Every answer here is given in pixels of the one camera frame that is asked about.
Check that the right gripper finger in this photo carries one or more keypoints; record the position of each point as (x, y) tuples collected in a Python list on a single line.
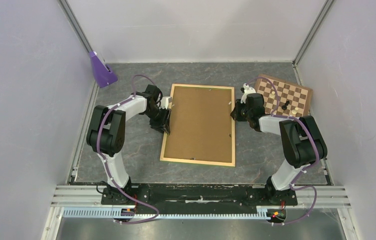
[(239, 117), (234, 113)]

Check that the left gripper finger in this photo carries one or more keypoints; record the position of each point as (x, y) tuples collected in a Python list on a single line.
[(166, 126), (160, 127)]

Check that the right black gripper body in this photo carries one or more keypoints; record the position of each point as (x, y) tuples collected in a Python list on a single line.
[(242, 107)]

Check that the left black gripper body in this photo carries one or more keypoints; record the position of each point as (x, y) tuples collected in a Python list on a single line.
[(157, 117)]

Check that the brown frame backing board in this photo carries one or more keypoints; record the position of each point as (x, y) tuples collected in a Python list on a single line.
[(201, 124)]

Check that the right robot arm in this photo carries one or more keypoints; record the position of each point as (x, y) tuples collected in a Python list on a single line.
[(302, 142)]

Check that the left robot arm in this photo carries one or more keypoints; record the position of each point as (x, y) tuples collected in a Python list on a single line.
[(106, 134)]

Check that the white chess piece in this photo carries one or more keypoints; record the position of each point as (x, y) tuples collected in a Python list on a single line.
[(272, 95), (294, 111)]

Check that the black chess piece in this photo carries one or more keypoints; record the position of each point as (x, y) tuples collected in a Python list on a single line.
[(285, 105)]

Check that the wooden chessboard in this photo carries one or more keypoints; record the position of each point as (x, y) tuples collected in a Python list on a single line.
[(299, 96)]

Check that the purple plastic stand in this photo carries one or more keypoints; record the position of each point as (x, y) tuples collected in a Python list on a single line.
[(102, 72)]

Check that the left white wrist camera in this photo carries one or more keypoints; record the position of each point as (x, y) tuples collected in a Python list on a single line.
[(165, 102)]

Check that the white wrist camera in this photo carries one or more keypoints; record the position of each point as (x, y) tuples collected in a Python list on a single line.
[(165, 102), (246, 90)]

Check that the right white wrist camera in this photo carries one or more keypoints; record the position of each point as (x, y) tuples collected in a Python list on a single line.
[(246, 90)]

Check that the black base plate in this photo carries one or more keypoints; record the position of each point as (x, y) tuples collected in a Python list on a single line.
[(196, 199)]

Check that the white slotted cable duct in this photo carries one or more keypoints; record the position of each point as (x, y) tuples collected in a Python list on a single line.
[(129, 213)]

